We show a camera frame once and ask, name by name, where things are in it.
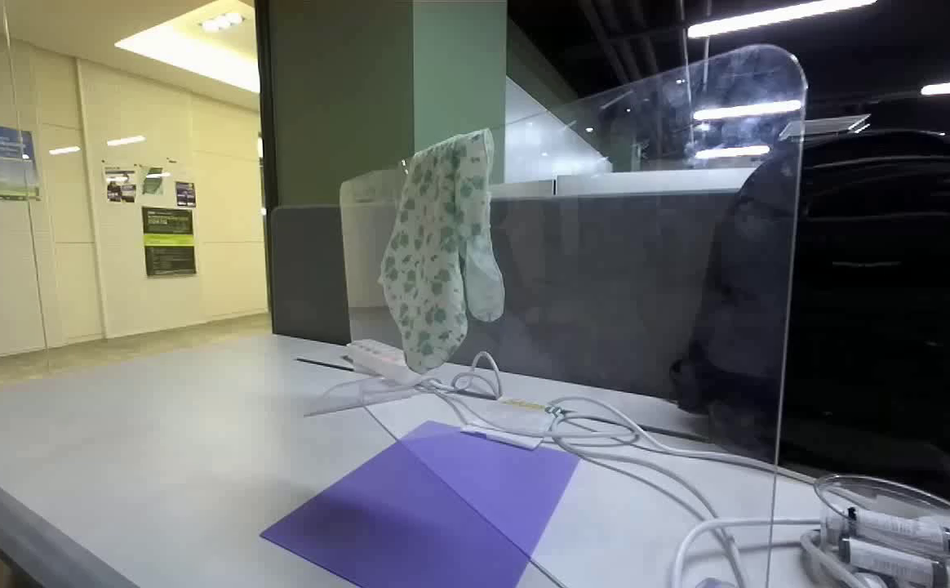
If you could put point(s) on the white green patterned cloth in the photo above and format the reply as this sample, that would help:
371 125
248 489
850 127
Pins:
430 261

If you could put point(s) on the grey partition divider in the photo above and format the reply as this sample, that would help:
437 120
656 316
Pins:
304 272

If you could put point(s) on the transparent acrylic shield panel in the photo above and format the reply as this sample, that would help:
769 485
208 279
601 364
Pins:
649 272

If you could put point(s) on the purple paper sheet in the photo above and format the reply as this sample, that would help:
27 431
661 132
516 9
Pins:
430 511

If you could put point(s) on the large square ceiling light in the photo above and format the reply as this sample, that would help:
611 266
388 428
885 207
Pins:
208 44

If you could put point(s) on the black backpack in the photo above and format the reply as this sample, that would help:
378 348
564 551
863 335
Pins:
885 296

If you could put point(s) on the long ceiling light strip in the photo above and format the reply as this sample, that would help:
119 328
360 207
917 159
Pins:
778 15

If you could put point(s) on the white plug connector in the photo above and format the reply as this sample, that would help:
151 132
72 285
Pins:
903 531
885 564

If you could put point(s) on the small dark wall notice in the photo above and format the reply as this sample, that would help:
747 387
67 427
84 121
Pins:
183 195

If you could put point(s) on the dark green wall poster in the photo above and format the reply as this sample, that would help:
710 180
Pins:
167 244

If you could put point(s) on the small green white wall notice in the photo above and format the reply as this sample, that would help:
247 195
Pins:
155 180

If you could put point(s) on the small photo wall notice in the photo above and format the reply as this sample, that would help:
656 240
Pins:
119 185

